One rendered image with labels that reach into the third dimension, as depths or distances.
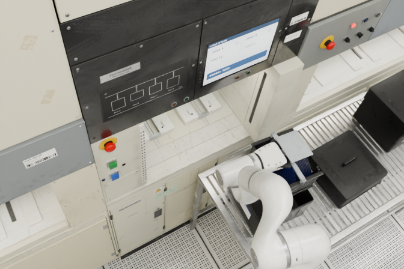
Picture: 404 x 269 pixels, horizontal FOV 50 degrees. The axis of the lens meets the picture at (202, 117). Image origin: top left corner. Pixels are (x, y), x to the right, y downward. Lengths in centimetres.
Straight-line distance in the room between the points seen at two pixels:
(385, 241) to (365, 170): 99
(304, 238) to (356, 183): 100
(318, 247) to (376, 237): 190
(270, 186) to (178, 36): 50
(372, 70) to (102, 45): 181
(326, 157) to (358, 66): 64
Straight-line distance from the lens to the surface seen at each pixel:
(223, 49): 146
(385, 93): 239
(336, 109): 255
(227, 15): 135
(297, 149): 171
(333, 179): 219
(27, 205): 206
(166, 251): 281
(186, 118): 215
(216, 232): 287
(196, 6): 125
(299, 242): 125
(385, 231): 320
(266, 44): 160
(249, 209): 198
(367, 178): 226
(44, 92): 123
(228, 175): 158
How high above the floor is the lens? 270
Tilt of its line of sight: 56 degrees down
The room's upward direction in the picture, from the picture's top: 9 degrees clockwise
